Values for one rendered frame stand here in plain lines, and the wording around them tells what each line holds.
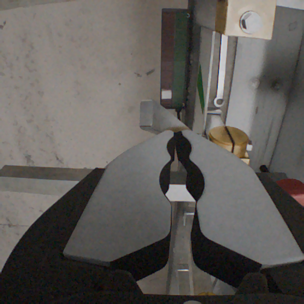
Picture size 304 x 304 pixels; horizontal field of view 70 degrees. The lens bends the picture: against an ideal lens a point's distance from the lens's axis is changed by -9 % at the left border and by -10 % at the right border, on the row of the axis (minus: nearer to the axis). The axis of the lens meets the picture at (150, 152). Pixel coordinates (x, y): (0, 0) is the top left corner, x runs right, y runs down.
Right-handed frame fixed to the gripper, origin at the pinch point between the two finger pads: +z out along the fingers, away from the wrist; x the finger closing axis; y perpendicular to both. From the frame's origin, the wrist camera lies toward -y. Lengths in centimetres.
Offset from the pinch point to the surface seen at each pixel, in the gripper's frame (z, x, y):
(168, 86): 29.5, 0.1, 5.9
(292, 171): 28.4, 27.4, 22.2
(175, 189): 13.8, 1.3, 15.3
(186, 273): 28, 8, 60
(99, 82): 100, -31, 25
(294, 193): 9.6, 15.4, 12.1
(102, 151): 100, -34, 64
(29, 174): 14.6, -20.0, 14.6
